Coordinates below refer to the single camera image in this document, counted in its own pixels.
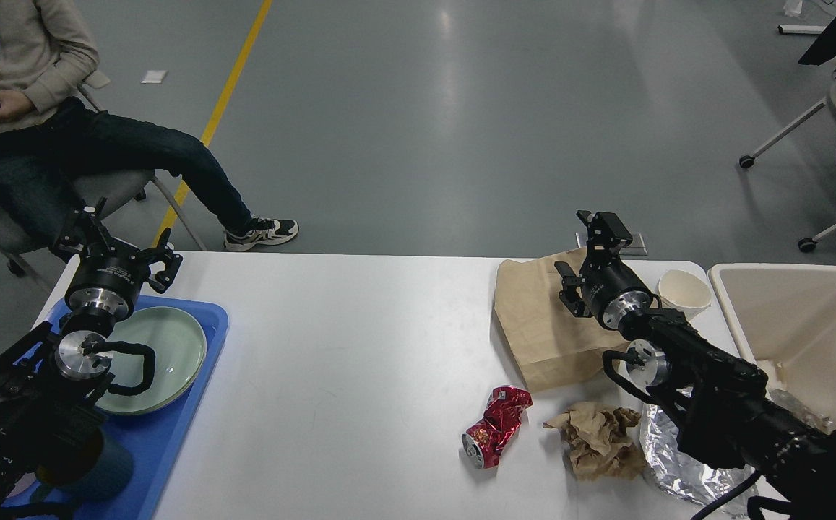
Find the foil trash in bin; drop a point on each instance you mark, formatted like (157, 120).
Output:
(801, 411)

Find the dark teal mug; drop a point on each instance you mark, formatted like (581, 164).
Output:
(97, 471)

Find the light green plate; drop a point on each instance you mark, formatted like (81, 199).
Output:
(180, 348)

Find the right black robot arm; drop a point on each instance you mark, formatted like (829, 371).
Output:
(717, 401)

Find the crumpled aluminium foil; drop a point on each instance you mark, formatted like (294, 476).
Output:
(677, 474)

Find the blue plastic tray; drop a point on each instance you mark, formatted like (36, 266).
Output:
(156, 438)

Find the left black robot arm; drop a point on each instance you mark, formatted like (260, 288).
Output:
(52, 378)

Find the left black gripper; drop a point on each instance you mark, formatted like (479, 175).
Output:
(109, 278)

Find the crumpled brown paper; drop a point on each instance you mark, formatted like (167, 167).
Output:
(599, 442)

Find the white paper cup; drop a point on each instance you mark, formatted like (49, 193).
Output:
(684, 292)

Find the crushed red can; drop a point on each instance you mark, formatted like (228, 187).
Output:
(485, 440)

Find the white desk leg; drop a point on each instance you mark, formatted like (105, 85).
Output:
(786, 29)

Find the beige plastic bin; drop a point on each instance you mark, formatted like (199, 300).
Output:
(783, 317)

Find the brown paper bag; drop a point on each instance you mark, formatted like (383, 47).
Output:
(552, 347)

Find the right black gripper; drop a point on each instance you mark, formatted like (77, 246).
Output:
(610, 291)

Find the seated person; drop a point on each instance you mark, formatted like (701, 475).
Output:
(48, 135)

